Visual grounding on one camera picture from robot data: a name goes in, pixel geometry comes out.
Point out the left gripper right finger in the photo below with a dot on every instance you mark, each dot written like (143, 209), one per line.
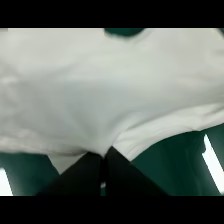
(128, 178)

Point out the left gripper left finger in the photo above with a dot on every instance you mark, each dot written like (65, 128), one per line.
(81, 178)

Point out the white T-shirt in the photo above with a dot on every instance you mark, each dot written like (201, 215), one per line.
(100, 90)

